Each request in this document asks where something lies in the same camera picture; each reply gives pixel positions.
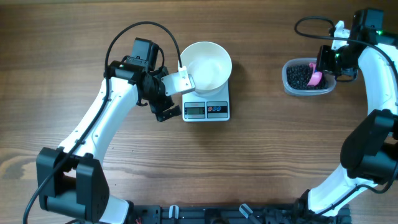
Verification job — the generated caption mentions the pink scoop with blue handle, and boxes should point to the pink scoop with blue handle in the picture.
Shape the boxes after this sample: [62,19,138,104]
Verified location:
[307,63,323,86]

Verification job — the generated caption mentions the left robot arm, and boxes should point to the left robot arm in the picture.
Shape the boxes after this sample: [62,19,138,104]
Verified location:
[33,39,195,223]

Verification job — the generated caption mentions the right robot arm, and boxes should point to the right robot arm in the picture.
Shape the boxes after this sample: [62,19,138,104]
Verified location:
[287,8,397,223]

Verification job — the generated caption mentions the white digital kitchen scale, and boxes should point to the white digital kitchen scale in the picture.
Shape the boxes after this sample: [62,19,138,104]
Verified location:
[182,83,230,122]

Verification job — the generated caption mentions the white plastic bowl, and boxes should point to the white plastic bowl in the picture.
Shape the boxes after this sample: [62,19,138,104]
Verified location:
[180,41,232,94]

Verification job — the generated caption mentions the clear plastic container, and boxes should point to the clear plastic container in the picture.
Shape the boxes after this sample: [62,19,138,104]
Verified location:
[282,58,336,96]

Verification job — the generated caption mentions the black beans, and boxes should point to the black beans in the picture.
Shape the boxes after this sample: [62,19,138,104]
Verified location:
[286,64,329,90]

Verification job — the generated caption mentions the right black cable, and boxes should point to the right black cable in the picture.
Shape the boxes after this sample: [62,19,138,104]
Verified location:
[294,16,398,88]

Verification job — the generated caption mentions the black cable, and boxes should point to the black cable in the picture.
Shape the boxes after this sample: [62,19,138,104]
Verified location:
[22,21,183,224]
[294,16,398,88]

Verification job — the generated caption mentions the left black cable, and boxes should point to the left black cable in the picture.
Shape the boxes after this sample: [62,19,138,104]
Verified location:
[22,21,183,224]

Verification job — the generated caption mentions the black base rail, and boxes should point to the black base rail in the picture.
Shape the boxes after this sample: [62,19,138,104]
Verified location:
[127,204,352,224]

